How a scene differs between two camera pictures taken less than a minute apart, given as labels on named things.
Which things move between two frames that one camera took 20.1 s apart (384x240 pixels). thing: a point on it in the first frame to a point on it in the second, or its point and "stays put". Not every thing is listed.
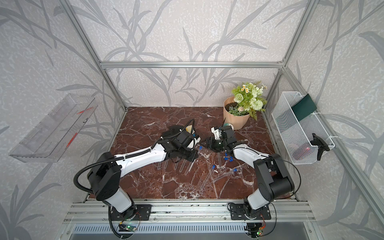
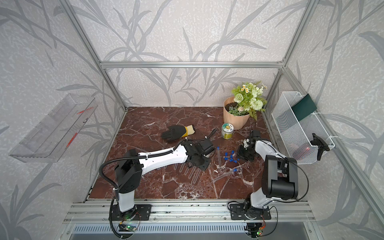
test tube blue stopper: [183, 165] stays put
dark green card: [304, 107] stays put
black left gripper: [194, 153] to [204, 168]
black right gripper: [211, 141] to [240, 153]
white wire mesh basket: [296, 136] stays put
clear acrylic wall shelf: [51, 139] stays put
